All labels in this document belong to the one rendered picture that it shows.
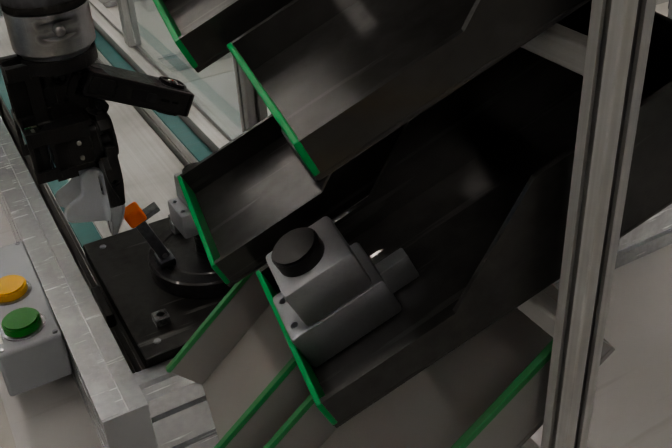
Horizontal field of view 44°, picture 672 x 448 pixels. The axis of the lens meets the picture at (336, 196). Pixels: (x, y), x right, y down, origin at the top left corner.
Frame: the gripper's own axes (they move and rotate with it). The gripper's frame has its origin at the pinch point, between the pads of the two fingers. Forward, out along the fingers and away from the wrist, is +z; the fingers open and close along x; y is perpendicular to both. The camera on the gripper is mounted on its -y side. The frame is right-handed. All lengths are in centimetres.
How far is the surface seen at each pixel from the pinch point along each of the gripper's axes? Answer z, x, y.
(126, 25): 6, -75, -23
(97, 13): 10, -98, -23
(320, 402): -14.8, 47.7, 0.3
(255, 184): -14.9, 25.0, -6.2
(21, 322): 9.0, -0.6, 12.2
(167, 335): 9.1, 9.7, -0.6
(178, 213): 0.7, 1.2, -6.2
